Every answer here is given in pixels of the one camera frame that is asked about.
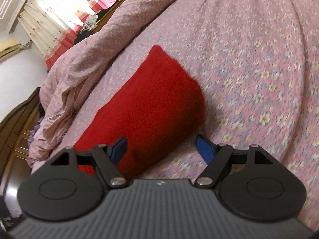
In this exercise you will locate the pink crumpled duvet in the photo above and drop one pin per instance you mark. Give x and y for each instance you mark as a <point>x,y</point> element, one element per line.
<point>75,73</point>

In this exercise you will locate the pink white curtain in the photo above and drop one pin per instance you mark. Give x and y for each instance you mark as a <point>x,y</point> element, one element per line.
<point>53,25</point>

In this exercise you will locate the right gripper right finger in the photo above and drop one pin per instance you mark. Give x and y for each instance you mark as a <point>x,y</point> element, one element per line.
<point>221,157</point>

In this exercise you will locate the wall air conditioner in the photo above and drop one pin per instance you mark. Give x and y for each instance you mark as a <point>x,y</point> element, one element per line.
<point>9,48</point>

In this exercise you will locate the pink floral bed sheet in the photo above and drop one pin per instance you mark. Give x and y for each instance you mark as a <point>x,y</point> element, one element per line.
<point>257,64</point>

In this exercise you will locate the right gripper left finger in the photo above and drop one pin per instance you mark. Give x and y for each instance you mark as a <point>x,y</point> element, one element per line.
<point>95,168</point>

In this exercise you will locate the red knit sweater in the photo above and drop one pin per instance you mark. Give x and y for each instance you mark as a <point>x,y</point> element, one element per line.
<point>157,109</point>

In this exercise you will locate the dark wooden headboard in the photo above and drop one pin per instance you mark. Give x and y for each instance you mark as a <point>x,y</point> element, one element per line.
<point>16,129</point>

